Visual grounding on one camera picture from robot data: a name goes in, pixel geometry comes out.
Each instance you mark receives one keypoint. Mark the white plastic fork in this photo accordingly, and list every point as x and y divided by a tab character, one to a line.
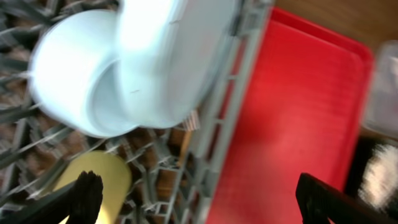
192	121

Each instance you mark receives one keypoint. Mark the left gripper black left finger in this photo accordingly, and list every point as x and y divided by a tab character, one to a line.
78	202

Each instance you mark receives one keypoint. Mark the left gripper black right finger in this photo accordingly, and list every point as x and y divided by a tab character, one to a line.
320	203

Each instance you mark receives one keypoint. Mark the red plastic tray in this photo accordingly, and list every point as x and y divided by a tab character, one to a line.
300	114

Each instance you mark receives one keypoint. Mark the rice food waste pile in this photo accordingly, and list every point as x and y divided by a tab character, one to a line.
378	186

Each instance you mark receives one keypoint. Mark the wooden chopstick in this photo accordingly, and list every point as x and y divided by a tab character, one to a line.
184	147

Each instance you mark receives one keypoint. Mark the yellow plastic cup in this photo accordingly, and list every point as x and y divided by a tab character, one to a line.
116	177

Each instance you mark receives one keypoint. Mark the grey dishwasher rack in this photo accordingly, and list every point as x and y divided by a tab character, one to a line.
36	149

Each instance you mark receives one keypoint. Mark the white round plate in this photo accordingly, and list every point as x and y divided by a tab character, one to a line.
169	52

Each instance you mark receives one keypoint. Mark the black food waste tray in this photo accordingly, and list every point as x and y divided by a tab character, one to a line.
362	153

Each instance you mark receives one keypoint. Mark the pale blue bowl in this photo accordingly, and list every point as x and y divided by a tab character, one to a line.
72	75

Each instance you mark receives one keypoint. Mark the clear plastic bin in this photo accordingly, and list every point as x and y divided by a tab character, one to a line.
381	108

